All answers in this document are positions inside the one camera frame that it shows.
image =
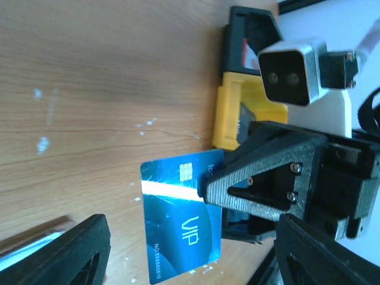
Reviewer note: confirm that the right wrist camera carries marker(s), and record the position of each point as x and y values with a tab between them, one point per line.
312	82

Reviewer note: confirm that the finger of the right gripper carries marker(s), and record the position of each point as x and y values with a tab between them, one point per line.
272	173

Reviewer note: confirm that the black yellow card tray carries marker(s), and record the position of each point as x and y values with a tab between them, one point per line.
242	85

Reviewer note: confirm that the brown leather card holder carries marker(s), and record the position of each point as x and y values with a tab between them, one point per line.
18	247

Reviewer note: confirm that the red white credit card stack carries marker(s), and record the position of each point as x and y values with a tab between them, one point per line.
249	57

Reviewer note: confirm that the right black frame post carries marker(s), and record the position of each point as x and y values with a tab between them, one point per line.
287	6

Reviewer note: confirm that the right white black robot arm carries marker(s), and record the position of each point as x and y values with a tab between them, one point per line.
369	110

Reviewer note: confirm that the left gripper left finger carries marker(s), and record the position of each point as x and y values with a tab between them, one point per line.
79	256

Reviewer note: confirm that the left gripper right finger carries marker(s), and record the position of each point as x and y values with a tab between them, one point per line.
307	256

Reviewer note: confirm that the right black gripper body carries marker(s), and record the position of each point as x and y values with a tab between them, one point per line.
331	182

